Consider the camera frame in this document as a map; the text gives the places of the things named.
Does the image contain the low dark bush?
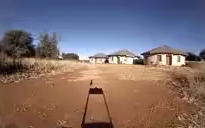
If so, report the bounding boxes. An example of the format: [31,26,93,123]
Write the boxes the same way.
[61,52,80,61]

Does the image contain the pale house with grey roof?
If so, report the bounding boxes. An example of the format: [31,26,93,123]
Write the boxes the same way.
[106,48,140,65]

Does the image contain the tall green tree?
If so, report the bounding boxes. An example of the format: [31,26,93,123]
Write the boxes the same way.
[36,31,61,60]

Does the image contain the red dirt path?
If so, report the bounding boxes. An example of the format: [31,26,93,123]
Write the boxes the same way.
[0,62,191,128]

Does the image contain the small pale house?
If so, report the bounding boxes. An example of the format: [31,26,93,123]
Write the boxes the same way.
[88,52,108,65]

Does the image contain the broad dark tree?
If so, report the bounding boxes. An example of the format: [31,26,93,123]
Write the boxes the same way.
[0,29,37,60]

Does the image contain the pale house with brown roof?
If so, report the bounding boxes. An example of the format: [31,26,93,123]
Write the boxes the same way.
[140,44,189,67]

